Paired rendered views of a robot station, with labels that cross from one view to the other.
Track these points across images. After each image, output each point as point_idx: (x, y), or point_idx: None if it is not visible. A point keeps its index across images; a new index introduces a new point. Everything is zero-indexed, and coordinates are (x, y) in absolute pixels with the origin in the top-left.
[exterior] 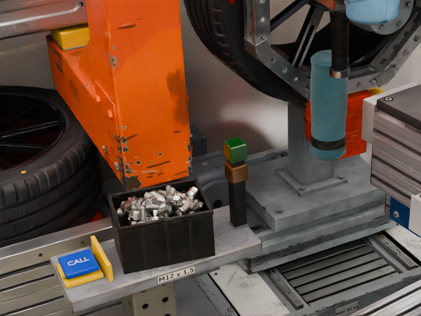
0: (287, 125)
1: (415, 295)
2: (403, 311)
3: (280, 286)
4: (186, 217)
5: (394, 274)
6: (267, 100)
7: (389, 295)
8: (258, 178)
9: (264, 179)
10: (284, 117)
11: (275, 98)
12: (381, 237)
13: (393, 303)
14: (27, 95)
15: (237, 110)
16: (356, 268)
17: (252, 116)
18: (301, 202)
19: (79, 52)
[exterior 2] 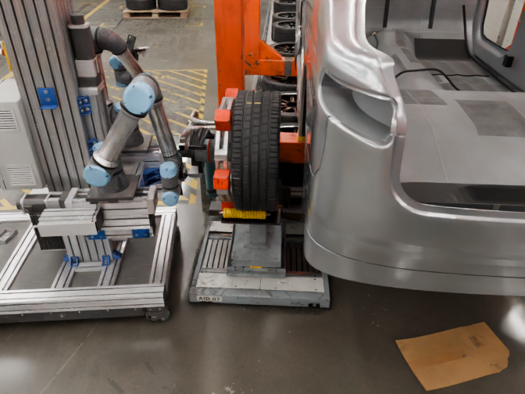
0: (373, 307)
1: (167, 230)
2: (164, 224)
3: (223, 233)
4: None
5: (205, 266)
6: (417, 314)
7: (173, 225)
8: (269, 227)
9: (266, 227)
10: (385, 310)
11: (417, 319)
12: (226, 270)
13: (169, 224)
14: None
15: (407, 295)
16: (218, 258)
17: (394, 297)
18: (241, 230)
19: (293, 135)
